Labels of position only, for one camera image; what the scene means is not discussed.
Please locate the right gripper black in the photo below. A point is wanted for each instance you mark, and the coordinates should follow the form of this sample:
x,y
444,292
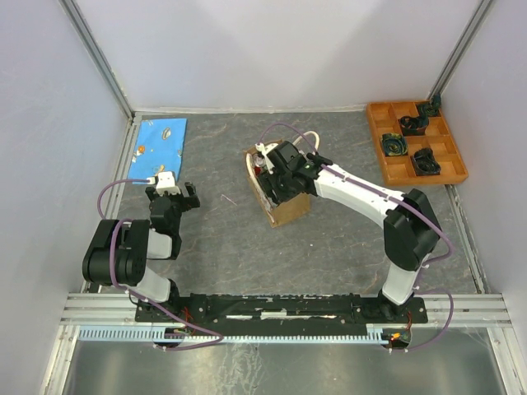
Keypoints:
x,y
268,181

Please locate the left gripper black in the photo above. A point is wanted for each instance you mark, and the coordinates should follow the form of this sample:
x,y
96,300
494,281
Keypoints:
x,y
188,202

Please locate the red soda can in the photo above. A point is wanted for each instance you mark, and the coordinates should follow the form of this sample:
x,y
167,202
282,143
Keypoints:
x,y
258,165

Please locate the brown paper bag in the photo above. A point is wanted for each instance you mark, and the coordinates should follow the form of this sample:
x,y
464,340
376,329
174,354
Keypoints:
x,y
277,215

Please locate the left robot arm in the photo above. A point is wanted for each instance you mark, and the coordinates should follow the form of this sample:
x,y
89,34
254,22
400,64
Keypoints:
x,y
119,257

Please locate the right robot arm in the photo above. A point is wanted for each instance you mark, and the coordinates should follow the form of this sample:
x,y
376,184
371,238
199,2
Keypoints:
x,y
410,227

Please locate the blue patterned cloth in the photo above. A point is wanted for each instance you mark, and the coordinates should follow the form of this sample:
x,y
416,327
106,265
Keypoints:
x,y
159,147

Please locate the rolled green blue sock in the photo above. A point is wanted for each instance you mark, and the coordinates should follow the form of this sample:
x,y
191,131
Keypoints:
x,y
394,144

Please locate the orange compartment tray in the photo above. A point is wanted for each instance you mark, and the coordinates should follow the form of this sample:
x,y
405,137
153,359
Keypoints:
x,y
383,117

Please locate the rolled black sock upper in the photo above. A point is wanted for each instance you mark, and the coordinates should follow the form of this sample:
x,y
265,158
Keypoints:
x,y
414,126

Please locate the rolled black sock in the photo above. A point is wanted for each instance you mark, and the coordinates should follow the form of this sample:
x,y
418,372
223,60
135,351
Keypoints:
x,y
414,126
424,163

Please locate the rolled black sock lower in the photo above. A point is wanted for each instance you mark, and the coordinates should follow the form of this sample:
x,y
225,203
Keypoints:
x,y
424,163

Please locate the rolled sock corner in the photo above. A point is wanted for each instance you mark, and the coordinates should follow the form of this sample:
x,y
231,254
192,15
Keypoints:
x,y
430,108

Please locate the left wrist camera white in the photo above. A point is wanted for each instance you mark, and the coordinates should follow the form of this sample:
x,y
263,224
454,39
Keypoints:
x,y
164,183

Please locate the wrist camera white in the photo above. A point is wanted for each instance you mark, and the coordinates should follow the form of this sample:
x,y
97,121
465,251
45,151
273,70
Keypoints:
x,y
262,151
164,183

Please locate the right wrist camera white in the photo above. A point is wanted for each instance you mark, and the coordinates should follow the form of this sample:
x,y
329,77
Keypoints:
x,y
262,151

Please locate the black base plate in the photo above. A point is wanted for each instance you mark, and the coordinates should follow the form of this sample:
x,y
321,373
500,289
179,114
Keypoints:
x,y
294,315

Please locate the aluminium frame rail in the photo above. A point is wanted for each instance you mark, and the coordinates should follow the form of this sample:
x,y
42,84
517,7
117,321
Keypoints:
x,y
470,311

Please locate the left corner aluminium post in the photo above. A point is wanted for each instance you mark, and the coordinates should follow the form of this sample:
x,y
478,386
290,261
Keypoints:
x,y
79,23

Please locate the corner aluminium post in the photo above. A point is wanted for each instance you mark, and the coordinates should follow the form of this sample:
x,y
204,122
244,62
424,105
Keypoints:
x,y
470,31
79,23

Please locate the right corner aluminium post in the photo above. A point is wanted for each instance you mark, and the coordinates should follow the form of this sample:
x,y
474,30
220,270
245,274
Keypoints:
x,y
470,31

